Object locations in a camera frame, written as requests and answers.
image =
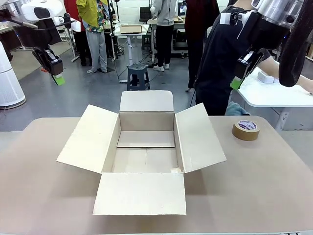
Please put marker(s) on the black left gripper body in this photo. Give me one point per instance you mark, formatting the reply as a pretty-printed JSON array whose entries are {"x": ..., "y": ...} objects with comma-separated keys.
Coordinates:
[{"x": 47, "y": 34}]

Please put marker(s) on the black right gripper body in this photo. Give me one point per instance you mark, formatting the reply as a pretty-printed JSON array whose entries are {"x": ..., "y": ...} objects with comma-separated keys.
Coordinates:
[{"x": 264, "y": 31}]

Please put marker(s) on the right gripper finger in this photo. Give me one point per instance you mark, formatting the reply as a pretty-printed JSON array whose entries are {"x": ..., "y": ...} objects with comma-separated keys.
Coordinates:
[
  {"x": 254, "y": 61},
  {"x": 240, "y": 69}
]

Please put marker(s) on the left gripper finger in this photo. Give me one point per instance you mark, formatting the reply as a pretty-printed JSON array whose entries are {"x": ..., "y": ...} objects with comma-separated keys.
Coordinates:
[
  {"x": 44, "y": 64},
  {"x": 56, "y": 64}
]

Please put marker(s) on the brown packing tape roll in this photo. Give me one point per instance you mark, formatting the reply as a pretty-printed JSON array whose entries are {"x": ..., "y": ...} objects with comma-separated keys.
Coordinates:
[{"x": 244, "y": 135}]

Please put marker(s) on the brown cardboard box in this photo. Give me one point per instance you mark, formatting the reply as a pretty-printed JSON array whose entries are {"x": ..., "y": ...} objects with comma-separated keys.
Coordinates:
[{"x": 137, "y": 195}]

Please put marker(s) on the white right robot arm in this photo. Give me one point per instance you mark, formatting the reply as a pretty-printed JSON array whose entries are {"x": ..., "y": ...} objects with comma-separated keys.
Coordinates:
[{"x": 276, "y": 9}]

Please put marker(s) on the person's right hand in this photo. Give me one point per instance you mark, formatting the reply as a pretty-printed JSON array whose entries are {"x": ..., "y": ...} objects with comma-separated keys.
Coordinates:
[{"x": 309, "y": 90}]

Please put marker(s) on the large small white box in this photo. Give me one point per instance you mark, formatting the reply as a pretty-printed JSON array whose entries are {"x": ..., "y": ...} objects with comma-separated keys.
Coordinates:
[{"x": 265, "y": 77}]

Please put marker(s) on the person in black t-shirt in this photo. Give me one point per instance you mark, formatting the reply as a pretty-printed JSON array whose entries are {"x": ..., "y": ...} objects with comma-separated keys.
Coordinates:
[{"x": 220, "y": 61}]

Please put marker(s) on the tiny white box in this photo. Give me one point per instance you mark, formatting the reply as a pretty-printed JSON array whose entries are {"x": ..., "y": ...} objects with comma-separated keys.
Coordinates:
[{"x": 276, "y": 80}]

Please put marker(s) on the bystander in red shirt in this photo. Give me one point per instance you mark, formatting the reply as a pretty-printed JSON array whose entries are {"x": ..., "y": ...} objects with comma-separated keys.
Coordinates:
[{"x": 75, "y": 14}]

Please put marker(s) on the white side table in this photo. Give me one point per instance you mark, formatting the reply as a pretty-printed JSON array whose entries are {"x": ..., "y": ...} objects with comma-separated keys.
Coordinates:
[{"x": 269, "y": 95}]

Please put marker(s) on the white air purifier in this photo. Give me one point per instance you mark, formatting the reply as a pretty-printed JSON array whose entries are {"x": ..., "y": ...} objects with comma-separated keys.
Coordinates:
[{"x": 9, "y": 80}]

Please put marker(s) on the teal cloth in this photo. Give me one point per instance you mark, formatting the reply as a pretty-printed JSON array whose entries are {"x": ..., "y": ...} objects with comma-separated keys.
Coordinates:
[{"x": 236, "y": 109}]

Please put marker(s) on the bystander in yellow jacket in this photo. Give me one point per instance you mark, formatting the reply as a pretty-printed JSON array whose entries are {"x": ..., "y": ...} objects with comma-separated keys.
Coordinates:
[{"x": 95, "y": 36}]

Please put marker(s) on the bystander in dark red coat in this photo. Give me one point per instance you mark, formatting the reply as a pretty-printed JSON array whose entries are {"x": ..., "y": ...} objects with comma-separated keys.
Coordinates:
[{"x": 198, "y": 24}]

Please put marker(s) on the grey plastic stool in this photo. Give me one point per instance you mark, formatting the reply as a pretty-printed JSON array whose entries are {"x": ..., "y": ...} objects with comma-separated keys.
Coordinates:
[{"x": 138, "y": 71}]

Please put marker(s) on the flat cardboard tray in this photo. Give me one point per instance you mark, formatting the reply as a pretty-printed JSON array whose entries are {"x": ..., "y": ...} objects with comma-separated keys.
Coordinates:
[{"x": 130, "y": 29}]

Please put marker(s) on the bystander in grey hoodie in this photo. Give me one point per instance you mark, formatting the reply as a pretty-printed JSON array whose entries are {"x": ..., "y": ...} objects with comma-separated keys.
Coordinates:
[{"x": 164, "y": 29}]

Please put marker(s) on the white desk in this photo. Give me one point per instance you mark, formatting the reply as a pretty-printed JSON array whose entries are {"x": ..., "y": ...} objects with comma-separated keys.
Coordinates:
[{"x": 146, "y": 28}]

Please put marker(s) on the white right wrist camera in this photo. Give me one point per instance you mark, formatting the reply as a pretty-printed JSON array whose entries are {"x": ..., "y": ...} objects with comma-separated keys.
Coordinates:
[{"x": 226, "y": 18}]

